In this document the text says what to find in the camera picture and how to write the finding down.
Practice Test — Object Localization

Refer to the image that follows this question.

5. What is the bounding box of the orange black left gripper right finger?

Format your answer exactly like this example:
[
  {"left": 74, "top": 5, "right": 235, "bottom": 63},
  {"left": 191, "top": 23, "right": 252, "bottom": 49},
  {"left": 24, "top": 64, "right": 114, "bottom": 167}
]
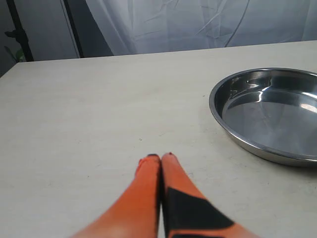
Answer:
[{"left": 161, "top": 152, "right": 258, "bottom": 238}]

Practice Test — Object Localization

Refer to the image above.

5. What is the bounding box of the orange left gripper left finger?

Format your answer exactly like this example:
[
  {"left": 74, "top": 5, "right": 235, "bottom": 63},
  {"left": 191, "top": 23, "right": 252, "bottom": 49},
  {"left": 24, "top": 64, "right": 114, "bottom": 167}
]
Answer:
[{"left": 73, "top": 154, "right": 160, "bottom": 238}]

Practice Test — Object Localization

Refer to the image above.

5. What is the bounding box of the round stainless steel pan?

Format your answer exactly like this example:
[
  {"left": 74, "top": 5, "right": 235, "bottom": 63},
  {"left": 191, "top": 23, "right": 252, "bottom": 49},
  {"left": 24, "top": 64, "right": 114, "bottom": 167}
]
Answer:
[{"left": 209, "top": 67, "right": 317, "bottom": 167}]

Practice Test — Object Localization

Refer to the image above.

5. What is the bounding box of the white backdrop curtain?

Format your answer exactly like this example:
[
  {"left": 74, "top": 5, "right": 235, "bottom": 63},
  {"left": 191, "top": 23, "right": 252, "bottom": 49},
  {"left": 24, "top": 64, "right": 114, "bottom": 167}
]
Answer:
[{"left": 87, "top": 0, "right": 317, "bottom": 55}]

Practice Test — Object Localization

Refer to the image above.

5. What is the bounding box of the black stand pole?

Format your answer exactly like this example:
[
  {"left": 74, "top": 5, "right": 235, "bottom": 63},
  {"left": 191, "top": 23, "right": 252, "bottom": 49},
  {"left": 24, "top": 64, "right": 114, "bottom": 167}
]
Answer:
[{"left": 5, "top": 0, "right": 34, "bottom": 61}]

